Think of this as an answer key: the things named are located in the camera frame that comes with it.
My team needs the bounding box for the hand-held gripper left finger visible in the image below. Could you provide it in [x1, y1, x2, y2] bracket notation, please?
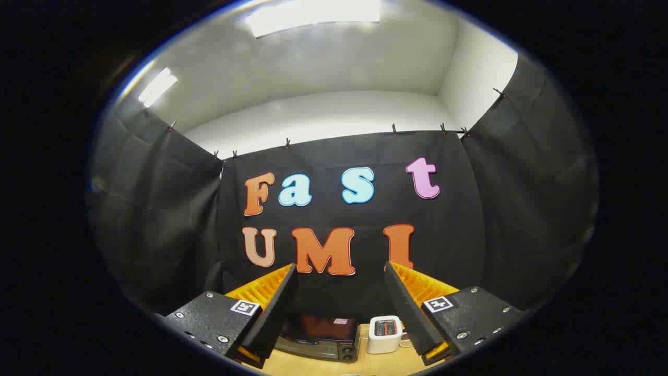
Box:
[154, 263, 299, 369]

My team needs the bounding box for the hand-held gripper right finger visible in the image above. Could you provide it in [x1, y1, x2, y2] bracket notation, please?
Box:
[384, 261, 525, 366]

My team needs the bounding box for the black toaster oven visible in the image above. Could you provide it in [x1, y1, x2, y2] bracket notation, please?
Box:
[275, 313, 362, 363]

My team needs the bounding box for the white bread toaster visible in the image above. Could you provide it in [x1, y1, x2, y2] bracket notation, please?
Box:
[367, 315, 403, 355]

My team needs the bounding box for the black backdrop cloth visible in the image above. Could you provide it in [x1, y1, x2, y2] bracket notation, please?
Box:
[86, 52, 601, 322]

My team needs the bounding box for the row of black cloth clips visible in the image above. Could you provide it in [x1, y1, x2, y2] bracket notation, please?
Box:
[167, 88, 507, 160]

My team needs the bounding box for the rectangular ceiling light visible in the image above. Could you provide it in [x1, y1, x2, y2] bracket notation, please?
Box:
[137, 67, 178, 109]
[245, 0, 381, 38]

